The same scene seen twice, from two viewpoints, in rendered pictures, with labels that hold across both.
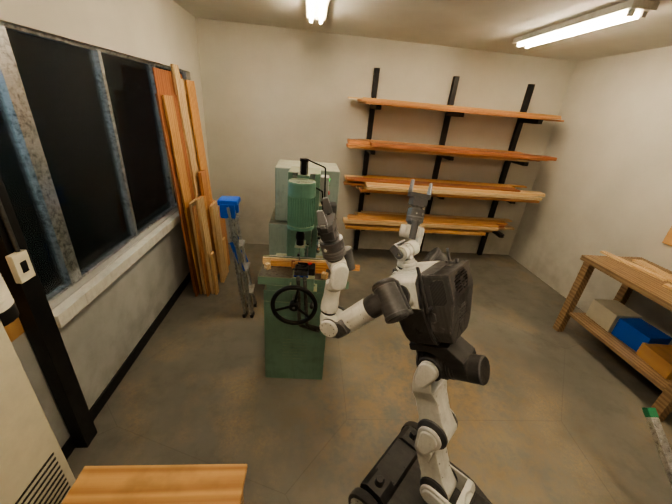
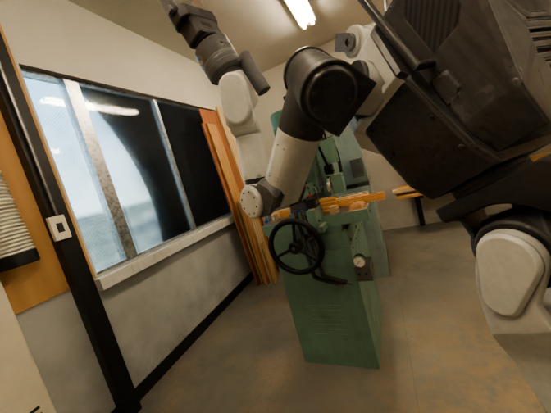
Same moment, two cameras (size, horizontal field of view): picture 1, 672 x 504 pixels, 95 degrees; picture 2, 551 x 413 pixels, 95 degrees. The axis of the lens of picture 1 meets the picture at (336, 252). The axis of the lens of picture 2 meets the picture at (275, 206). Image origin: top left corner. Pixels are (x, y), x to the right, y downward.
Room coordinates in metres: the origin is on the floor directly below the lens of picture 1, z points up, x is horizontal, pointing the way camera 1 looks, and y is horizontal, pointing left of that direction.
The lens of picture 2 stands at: (0.51, -0.33, 1.17)
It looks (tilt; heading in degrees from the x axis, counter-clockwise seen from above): 7 degrees down; 30
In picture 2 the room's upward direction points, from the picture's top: 15 degrees counter-clockwise
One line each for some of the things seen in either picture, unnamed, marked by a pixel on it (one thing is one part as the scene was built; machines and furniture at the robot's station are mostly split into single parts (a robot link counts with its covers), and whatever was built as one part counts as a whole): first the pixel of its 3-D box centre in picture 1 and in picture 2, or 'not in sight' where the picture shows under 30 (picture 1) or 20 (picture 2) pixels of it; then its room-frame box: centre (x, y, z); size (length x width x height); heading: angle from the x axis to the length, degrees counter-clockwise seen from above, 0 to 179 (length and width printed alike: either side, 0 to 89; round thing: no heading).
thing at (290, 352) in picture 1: (298, 318); (334, 285); (2.03, 0.26, 0.36); 0.58 x 0.45 x 0.71; 4
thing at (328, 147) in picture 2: not in sight; (329, 152); (2.13, 0.11, 1.23); 0.09 x 0.08 x 0.15; 4
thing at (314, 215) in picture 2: (303, 279); (307, 217); (1.72, 0.19, 0.91); 0.15 x 0.14 x 0.09; 94
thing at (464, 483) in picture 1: (447, 490); not in sight; (0.90, -0.65, 0.28); 0.21 x 0.20 x 0.13; 50
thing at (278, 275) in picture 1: (304, 278); (313, 220); (1.80, 0.20, 0.87); 0.61 x 0.30 x 0.06; 94
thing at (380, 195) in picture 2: (315, 265); (327, 206); (1.91, 0.13, 0.92); 0.62 x 0.02 x 0.04; 94
